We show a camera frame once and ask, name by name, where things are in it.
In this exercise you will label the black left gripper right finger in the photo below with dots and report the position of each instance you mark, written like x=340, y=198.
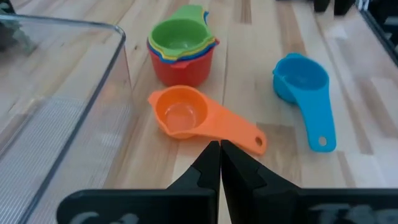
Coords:
x=280, y=205

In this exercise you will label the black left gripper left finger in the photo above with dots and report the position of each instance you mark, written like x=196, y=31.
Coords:
x=174, y=205

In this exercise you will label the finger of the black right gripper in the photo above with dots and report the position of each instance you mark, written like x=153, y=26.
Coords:
x=321, y=4
x=343, y=6

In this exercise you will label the orange measuring cup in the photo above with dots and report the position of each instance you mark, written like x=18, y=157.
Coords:
x=217, y=121

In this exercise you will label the light blue measuring cup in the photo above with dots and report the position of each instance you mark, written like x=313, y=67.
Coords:
x=314, y=105

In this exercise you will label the yellow measuring cup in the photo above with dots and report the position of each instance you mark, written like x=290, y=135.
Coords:
x=202, y=47

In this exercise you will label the red measuring cup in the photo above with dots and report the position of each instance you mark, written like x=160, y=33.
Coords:
x=183, y=74

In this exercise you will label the clear plastic basket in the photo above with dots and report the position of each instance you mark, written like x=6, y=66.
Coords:
x=62, y=124

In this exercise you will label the green measuring cup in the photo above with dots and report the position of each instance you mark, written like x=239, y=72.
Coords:
x=180, y=35

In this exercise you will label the black metal table frame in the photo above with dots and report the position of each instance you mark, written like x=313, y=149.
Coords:
x=384, y=34

